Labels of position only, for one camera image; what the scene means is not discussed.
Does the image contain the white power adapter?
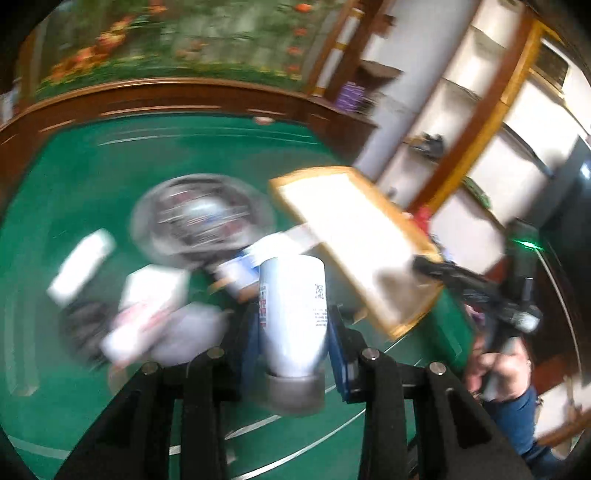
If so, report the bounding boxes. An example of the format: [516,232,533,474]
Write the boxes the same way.
[46,229,116,307]

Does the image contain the white tube with grey cap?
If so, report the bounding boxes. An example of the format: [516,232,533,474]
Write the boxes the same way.
[253,255,328,417]

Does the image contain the blue sleeve right forearm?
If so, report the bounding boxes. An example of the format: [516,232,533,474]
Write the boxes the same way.
[482,385,563,479]

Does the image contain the person's right hand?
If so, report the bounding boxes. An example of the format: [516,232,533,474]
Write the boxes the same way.
[464,334,532,402]

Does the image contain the white box with red print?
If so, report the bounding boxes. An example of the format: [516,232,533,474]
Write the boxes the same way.
[100,265,190,367]

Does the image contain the yellow cardboard box tray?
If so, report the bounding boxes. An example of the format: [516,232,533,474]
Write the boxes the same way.
[270,166,443,340]

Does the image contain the blue and white medicine box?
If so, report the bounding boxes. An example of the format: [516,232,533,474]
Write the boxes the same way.
[207,224,320,303]

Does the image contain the wooden shelf cabinet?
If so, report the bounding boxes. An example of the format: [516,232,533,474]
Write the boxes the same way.
[377,1,590,273]

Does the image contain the round mahjong table control panel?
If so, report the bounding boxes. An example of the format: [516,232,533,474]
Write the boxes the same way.
[129,174,276,271]

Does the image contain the purple bottle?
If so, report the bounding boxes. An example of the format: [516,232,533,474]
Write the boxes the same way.
[335,82,365,113]

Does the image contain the red white table button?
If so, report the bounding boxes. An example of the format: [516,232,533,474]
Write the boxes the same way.
[252,116,276,125]

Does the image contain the flower mural panel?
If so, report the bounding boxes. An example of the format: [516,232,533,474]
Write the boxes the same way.
[35,1,345,100]

